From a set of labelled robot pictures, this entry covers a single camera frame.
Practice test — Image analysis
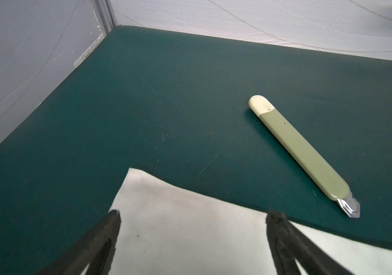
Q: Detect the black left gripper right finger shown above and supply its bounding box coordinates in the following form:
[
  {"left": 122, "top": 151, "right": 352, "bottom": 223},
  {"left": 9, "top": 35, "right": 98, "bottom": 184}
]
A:
[{"left": 266, "top": 211, "right": 351, "bottom": 275}]

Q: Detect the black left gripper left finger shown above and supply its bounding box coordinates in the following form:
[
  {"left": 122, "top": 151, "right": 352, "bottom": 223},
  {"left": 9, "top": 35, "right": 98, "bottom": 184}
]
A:
[{"left": 37, "top": 210, "right": 121, "bottom": 275}]

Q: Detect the white printed canvas tote bag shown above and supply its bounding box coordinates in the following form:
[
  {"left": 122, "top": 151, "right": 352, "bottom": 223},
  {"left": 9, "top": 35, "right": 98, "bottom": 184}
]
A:
[{"left": 80, "top": 167, "right": 392, "bottom": 275}]

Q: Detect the olive green utility knife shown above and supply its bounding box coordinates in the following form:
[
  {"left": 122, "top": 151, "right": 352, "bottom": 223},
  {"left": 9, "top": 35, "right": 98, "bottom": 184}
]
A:
[{"left": 248, "top": 95, "right": 361, "bottom": 218}]

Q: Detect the green table mat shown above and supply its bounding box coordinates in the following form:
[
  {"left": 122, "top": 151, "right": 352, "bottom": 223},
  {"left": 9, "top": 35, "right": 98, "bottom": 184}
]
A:
[{"left": 0, "top": 26, "right": 392, "bottom": 275}]

